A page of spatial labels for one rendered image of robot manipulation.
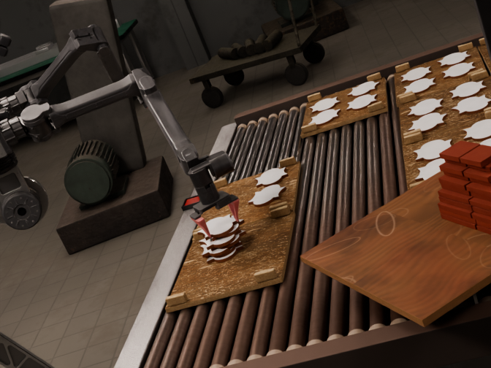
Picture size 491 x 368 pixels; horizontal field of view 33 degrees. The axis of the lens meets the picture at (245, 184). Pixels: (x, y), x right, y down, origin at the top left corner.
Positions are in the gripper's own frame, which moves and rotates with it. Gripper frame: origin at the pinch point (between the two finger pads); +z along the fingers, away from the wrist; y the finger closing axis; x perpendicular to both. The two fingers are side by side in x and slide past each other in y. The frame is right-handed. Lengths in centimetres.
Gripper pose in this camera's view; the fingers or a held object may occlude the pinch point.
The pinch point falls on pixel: (222, 226)
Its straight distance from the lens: 244.4
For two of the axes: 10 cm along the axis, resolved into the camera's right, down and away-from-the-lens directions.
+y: 8.3, -4.7, 3.0
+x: -4.1, -1.6, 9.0
